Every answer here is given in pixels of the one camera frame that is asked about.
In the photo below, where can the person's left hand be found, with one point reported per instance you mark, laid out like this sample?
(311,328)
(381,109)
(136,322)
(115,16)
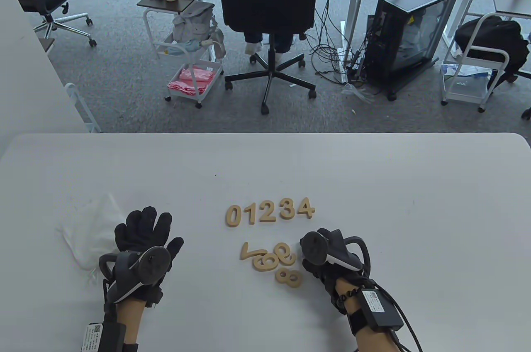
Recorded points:
(144,229)

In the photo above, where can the double-loop wooden number block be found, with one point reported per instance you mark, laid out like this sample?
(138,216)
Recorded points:
(295,280)

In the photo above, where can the black labelled sensor box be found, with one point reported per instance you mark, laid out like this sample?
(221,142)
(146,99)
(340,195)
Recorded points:
(103,337)
(381,310)

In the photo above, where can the clear plastic bags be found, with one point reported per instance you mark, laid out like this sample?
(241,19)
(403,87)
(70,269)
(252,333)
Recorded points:
(468,78)

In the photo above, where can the white metal cart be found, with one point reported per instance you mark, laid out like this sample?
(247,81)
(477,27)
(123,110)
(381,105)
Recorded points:
(462,98)

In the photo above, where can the light blue packet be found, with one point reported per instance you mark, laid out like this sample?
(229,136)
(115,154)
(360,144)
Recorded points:
(182,48)

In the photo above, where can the white metal rack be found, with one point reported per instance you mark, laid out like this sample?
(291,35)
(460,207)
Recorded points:
(83,109)

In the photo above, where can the angular crossed wooden number block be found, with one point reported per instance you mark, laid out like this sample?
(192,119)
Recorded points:
(309,211)

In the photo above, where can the white partition panel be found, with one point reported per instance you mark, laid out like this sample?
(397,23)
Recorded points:
(25,78)

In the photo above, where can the single-loop wooden number block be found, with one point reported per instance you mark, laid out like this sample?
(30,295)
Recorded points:
(290,260)
(259,265)

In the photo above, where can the person's right forearm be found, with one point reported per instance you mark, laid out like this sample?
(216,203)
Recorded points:
(373,339)

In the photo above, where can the pink folded cloth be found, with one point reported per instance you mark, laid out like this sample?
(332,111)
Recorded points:
(191,80)

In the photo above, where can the grey backpack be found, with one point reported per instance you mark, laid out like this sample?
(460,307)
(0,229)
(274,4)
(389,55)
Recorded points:
(193,22)

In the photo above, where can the black tracking controller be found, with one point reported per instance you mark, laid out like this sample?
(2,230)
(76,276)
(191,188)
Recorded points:
(313,248)
(152,264)

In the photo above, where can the person's left forearm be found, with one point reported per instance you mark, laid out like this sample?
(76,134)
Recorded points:
(129,321)

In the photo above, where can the angled bar wooden number block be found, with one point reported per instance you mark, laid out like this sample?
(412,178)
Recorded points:
(243,250)

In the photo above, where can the person's right hand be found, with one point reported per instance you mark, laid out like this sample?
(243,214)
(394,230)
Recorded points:
(327,275)

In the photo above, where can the double-curved wooden number block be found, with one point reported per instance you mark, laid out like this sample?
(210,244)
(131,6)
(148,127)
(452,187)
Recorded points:
(290,215)

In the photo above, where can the curved flat-based wooden number block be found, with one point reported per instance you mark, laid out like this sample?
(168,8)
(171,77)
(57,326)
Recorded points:
(266,220)

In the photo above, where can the black bag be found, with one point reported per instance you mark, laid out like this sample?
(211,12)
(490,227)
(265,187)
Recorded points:
(485,36)

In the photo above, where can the black computer tower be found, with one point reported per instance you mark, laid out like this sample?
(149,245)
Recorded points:
(398,28)

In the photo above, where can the clear plastic wrap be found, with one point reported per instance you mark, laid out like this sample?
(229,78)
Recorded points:
(356,92)

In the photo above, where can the white rolling cart dark top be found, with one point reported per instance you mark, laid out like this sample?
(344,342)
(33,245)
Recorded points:
(182,3)

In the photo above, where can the straight hooked wooden number block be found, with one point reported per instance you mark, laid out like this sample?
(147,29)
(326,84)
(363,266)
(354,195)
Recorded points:
(251,215)

